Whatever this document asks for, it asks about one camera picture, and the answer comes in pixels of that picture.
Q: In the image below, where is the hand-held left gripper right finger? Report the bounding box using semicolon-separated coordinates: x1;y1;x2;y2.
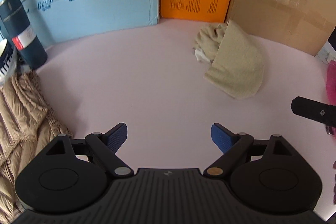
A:
203;123;292;179

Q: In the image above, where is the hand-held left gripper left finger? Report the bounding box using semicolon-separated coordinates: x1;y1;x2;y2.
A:
46;123;133;179

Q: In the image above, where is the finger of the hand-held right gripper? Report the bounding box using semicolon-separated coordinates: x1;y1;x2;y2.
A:
291;97;336;128

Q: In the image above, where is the beige knit garment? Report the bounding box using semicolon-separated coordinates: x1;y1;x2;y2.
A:
194;20;265;101

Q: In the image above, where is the pink cloth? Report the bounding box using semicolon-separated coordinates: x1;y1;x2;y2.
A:
326;60;336;106

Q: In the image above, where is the tan puffer jacket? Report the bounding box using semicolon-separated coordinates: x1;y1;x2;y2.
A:
0;72;74;224

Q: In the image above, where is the brown cardboard box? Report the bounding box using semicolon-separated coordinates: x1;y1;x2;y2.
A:
224;0;336;57

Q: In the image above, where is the white blue printed container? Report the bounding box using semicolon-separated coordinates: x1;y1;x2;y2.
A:
0;39;17;83

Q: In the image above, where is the dark thermos bottle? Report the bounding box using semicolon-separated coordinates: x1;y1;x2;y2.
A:
0;0;48;69

